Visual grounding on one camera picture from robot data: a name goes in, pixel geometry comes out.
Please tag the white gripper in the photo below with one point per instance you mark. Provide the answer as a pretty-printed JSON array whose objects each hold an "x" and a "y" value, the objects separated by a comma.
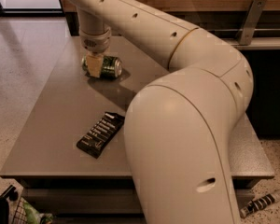
[{"x": 95, "y": 43}]

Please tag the grey table drawer unit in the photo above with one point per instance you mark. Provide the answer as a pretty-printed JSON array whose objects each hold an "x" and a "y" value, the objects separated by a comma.
[{"x": 76, "y": 199}]

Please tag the black snack bar wrapper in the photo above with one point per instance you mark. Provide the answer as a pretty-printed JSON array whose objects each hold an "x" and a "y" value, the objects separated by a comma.
[{"x": 98, "y": 136}]

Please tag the black white striped tool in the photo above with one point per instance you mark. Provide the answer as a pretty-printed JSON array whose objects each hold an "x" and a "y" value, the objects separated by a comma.
[{"x": 250, "y": 204}]

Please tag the right metal bracket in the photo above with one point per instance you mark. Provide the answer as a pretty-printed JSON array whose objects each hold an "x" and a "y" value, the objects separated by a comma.
[{"x": 247, "y": 30}]

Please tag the black wire basket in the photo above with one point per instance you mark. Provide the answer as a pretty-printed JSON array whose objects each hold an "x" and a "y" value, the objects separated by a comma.
[{"x": 19, "y": 216}]

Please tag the green soda can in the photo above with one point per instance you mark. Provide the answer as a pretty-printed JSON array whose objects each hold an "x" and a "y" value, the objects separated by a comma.
[{"x": 112, "y": 67}]

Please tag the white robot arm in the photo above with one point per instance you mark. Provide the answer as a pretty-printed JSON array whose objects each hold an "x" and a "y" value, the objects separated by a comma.
[{"x": 177, "y": 128}]

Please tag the green bag in basket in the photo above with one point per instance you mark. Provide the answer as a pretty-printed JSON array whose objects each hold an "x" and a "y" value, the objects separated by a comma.
[{"x": 34, "y": 217}]

